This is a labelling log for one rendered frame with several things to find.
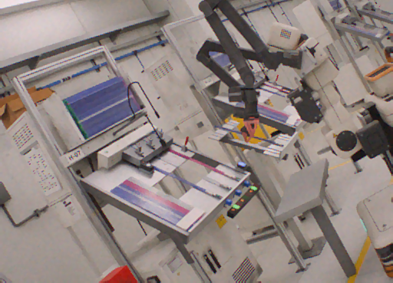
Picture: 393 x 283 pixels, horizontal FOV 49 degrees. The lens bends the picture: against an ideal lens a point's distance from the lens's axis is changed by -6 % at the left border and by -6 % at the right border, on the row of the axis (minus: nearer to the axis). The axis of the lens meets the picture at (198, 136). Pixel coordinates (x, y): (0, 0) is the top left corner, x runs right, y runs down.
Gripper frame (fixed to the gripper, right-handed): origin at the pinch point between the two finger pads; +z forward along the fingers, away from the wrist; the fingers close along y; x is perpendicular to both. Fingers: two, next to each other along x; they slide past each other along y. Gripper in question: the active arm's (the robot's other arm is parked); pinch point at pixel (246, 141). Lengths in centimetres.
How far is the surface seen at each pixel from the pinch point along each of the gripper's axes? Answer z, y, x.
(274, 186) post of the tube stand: 38.1, -21.7, 15.8
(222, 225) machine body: 57, 12, -2
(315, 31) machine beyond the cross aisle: 42, -430, -89
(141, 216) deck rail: 21, 71, -22
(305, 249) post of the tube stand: 77, -21, 48
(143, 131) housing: 11, 13, -64
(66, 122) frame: -7, 59, -85
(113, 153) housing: 11, 46, -61
